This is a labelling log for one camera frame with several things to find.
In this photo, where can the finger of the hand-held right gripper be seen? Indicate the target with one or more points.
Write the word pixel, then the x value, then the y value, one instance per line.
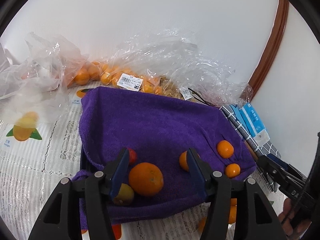
pixel 280 162
pixel 272 170

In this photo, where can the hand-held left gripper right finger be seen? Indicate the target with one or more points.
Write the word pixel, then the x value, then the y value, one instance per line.
pixel 196 172

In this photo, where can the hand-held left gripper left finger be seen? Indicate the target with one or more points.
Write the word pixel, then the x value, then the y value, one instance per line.
pixel 120 172

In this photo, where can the small orange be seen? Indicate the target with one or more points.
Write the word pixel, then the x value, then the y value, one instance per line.
pixel 225 149
pixel 202 225
pixel 234 201
pixel 232 213
pixel 184 161
pixel 232 170

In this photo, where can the red plum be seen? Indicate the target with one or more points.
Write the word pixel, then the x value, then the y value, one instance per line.
pixel 132 155

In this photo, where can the yellow green plum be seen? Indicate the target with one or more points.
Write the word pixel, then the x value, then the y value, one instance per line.
pixel 125 195

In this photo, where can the large orange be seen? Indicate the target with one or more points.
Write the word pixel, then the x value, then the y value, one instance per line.
pixel 146 179

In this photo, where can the purple towel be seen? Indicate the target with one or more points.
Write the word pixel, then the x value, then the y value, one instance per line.
pixel 155 125

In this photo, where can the person's right hand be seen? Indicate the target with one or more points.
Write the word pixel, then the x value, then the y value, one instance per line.
pixel 287 215

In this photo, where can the blue white box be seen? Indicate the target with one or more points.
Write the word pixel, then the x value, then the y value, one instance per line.
pixel 255 125

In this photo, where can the grey plaid folded cloth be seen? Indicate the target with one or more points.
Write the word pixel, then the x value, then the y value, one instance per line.
pixel 246 132

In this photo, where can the blue paper packet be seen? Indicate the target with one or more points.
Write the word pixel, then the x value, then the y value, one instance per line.
pixel 235 108

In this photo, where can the clear bag of brown fruit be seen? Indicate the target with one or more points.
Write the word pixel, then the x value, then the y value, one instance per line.
pixel 175 90

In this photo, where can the clear bag of oranges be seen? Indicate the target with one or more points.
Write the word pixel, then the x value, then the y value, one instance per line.
pixel 107 76
pixel 200 60

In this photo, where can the crumpled clear plastic bag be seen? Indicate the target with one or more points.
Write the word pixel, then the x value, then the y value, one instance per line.
pixel 45 62

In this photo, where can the brown wooden door frame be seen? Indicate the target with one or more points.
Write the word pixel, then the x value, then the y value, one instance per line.
pixel 273 50

